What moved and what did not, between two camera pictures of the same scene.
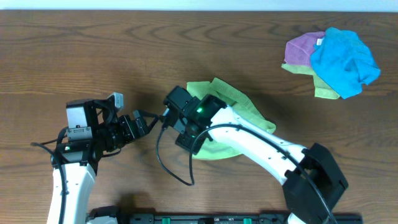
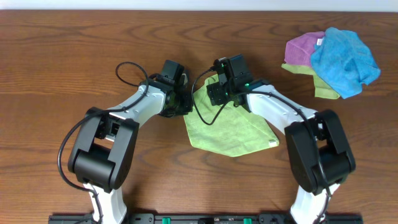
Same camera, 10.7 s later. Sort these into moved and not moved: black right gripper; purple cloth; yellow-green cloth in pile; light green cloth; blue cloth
Moved: black right gripper; light green cloth
Not moved: yellow-green cloth in pile; blue cloth; purple cloth
